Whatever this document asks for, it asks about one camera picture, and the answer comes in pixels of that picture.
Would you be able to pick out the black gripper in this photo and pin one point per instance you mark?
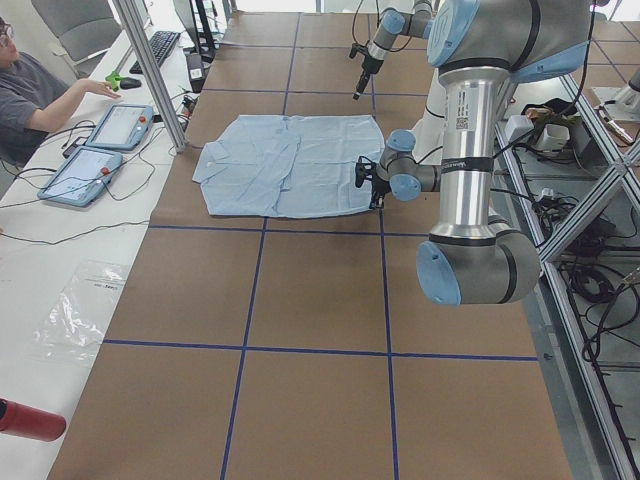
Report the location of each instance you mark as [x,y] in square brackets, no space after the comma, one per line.
[378,187]
[367,64]

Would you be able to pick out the light blue button shirt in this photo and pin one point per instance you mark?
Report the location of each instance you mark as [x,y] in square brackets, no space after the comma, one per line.
[288,166]

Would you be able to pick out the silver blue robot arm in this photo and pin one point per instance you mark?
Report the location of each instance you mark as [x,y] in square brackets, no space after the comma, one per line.
[481,50]
[392,24]

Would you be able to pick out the person's hand on desk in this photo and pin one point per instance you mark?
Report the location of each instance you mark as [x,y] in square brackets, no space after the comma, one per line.
[98,87]

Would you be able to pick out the black computer keyboard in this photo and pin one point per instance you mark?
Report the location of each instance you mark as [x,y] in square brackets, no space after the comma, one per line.
[162,44]

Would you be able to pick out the black computer mouse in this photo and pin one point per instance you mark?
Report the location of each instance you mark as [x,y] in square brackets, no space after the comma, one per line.
[127,83]

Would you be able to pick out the upper blue teach pendant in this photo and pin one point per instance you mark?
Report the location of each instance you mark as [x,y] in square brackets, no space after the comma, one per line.
[122,127]

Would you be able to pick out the blue teach pendant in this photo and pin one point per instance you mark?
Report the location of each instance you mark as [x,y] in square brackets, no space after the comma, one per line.
[82,177]
[122,127]

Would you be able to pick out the green plastic object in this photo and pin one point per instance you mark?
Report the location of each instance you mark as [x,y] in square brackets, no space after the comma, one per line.
[114,80]

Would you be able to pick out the grey office chair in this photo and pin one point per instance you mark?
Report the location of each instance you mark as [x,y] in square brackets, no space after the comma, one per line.
[84,29]

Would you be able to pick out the lower blue teach pendant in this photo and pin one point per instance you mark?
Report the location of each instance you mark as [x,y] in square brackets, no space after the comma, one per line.
[82,177]

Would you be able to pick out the seated person grey shirt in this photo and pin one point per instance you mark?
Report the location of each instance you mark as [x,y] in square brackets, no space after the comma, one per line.
[34,102]

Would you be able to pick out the clear plastic bag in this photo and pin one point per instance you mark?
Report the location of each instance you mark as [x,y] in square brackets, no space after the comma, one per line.
[75,327]

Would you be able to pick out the red cylindrical bottle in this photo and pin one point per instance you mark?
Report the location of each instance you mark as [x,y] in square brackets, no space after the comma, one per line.
[27,422]

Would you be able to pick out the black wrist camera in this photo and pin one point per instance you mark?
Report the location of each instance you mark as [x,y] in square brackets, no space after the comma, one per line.
[364,170]
[357,48]

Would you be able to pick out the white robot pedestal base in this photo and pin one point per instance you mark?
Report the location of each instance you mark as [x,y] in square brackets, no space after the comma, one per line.
[430,135]

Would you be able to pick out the aluminium side frame rail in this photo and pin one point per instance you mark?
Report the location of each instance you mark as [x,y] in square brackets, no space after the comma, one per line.
[581,208]

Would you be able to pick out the aluminium frame post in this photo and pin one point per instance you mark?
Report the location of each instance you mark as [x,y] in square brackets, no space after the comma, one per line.
[132,23]

